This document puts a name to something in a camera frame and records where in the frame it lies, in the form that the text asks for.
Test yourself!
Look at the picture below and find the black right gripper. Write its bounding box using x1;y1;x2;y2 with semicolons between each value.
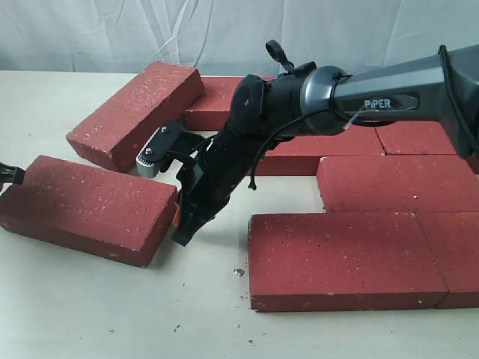
171;130;265;247

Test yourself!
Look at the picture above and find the angled red brick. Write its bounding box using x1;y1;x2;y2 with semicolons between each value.
66;61;204;172

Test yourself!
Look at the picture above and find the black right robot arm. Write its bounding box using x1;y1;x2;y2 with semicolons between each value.
172;41;478;245

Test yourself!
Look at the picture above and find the red brick back row left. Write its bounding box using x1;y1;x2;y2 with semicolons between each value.
182;76;278;132

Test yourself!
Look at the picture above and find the red brick front row large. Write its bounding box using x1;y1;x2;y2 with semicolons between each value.
248;212;448;312

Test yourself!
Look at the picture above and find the red brick second row right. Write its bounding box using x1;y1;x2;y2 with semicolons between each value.
375;121;478;177

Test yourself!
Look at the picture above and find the red brick third row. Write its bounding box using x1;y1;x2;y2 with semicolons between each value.
317;155;478;212

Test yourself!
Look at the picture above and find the red brick front right edge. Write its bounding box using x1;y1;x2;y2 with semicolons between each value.
416;212;478;309

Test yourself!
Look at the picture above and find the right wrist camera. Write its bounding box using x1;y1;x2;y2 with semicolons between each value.
135;120;206;179

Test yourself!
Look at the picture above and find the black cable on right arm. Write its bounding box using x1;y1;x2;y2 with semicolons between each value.
247;39;479;191

